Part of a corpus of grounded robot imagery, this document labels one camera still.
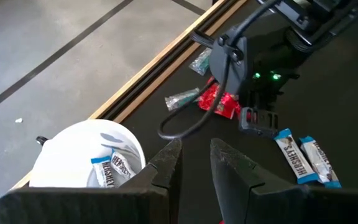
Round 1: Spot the white blue Hershey's bar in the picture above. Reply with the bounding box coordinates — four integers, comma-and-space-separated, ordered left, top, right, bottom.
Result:
109, 149, 138, 180
273, 128, 321, 185
90, 155, 116, 189
299, 135, 342, 189

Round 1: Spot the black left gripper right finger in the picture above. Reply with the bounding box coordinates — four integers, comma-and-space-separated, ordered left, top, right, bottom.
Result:
209, 138, 358, 224

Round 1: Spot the teal candy in clear wrapper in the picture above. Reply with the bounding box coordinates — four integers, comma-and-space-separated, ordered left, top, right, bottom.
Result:
164, 88, 201, 112
188, 47, 213, 77

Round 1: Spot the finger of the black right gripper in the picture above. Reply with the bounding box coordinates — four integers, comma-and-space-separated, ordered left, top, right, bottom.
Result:
238, 106, 280, 139

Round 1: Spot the white plastic bucket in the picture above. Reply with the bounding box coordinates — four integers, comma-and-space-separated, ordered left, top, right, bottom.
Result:
29, 119, 147, 189

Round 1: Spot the black textured table mat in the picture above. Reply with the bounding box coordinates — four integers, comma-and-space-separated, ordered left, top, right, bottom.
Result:
116, 0, 358, 224

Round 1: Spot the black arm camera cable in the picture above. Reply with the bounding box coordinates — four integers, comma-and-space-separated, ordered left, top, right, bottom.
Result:
157, 0, 279, 140

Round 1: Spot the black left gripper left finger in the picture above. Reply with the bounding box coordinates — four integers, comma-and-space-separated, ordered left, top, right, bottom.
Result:
0, 138, 184, 224

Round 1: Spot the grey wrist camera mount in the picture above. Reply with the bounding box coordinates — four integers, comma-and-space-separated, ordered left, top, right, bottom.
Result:
208, 28, 249, 95

